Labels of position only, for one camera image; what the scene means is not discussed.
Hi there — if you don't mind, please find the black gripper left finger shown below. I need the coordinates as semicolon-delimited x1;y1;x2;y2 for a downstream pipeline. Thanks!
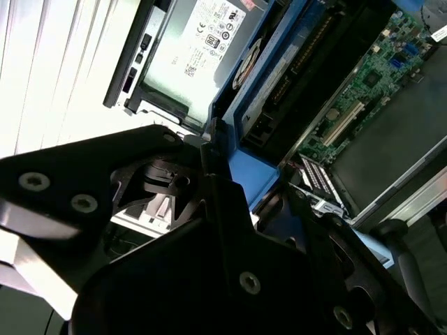
0;118;277;311

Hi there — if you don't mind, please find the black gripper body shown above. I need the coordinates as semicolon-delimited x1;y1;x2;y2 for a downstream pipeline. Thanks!
69;218;374;335

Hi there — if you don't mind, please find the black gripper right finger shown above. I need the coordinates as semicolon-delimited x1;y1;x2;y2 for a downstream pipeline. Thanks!
260;184;441;335

